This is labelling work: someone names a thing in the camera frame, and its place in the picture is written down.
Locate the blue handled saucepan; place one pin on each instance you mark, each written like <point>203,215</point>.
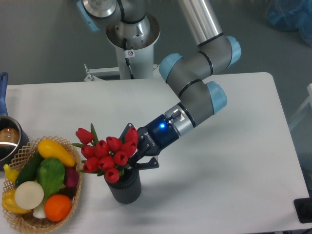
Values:
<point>12,136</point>

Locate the yellow squash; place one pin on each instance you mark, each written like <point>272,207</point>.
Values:
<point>48,148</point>

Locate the red tulip bouquet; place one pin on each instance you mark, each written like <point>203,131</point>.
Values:
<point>106,157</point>

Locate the green lettuce leaf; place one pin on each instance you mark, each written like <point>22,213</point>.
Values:
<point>50,176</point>

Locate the woven wicker basket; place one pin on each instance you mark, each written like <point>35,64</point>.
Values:
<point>26,223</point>

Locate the white round onion slice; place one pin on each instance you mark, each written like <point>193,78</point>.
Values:
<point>29,195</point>

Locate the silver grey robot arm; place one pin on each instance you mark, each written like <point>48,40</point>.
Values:
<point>197,100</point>

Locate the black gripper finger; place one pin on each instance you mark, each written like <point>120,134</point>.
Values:
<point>124,132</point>
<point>133,163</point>

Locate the dark grey ribbed vase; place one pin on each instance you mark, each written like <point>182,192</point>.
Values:
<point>128,188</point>

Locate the orange fruit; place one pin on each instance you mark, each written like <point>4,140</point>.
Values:
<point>57,207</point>

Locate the yellow banana tip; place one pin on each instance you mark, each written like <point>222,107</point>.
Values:
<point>10,173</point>

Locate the black device at table edge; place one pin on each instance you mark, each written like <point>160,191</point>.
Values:
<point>303,207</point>

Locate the white frame at right edge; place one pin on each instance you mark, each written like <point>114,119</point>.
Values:
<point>302,110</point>

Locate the blue plastic bag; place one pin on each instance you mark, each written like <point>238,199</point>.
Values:
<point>291,15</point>

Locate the yellow bell pepper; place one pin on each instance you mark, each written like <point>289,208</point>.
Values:
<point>9,203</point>

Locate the purple red onion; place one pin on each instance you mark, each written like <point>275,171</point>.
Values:
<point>71,177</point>

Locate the green cucumber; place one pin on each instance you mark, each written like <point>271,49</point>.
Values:
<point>29,171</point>

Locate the white leek stalk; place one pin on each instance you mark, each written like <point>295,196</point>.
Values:
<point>39,211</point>

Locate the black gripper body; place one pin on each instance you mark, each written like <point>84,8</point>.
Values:
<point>155,136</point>

